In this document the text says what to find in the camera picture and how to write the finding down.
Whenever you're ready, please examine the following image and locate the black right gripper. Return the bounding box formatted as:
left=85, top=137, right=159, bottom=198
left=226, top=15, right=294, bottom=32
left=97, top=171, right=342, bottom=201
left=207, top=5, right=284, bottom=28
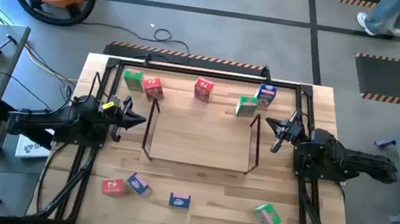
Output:
left=260, top=105, right=312, bottom=158

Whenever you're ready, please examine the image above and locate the black table frame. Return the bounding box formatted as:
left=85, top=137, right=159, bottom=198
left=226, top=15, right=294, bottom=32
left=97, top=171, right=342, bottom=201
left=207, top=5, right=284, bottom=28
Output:
left=25, top=48, right=372, bottom=224

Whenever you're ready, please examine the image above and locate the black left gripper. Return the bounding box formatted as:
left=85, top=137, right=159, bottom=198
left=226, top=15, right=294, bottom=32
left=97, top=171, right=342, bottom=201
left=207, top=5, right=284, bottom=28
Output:
left=104, top=92, right=150, bottom=147

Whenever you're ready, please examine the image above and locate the black floor cable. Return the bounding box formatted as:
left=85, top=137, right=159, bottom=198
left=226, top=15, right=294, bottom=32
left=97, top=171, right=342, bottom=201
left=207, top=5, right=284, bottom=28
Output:
left=75, top=17, right=194, bottom=67

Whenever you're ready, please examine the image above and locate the green Apple Jacks cereal box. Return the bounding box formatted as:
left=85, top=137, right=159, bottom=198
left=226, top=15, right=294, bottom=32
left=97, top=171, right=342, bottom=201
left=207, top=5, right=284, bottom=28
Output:
left=121, top=68, right=147, bottom=93
left=251, top=200, right=285, bottom=224
left=233, top=94, right=260, bottom=120

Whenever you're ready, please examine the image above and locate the person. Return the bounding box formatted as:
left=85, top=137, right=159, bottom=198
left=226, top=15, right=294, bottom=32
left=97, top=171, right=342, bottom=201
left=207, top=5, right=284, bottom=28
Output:
left=354, top=0, right=400, bottom=41

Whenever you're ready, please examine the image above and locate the blue Frosted Flakes cereal box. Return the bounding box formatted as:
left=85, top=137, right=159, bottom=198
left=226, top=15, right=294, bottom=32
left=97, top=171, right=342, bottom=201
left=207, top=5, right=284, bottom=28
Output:
left=253, top=81, right=279, bottom=110
left=167, top=191, right=192, bottom=210
left=124, top=171, right=155, bottom=199

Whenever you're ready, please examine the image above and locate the red Froot Loops cereal box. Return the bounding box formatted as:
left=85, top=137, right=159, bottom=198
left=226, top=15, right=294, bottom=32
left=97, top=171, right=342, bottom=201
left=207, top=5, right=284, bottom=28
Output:
left=100, top=176, right=129, bottom=199
left=140, top=76, right=167, bottom=104
left=192, top=76, right=216, bottom=104

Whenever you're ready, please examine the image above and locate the yellow cable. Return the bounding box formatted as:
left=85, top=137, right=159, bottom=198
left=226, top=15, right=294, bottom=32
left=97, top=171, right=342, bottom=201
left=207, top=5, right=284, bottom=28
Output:
left=20, top=42, right=82, bottom=87

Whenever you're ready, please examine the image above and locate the white cardboard box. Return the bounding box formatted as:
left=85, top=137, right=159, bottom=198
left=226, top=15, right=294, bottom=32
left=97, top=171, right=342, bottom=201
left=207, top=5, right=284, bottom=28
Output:
left=15, top=133, right=54, bottom=163

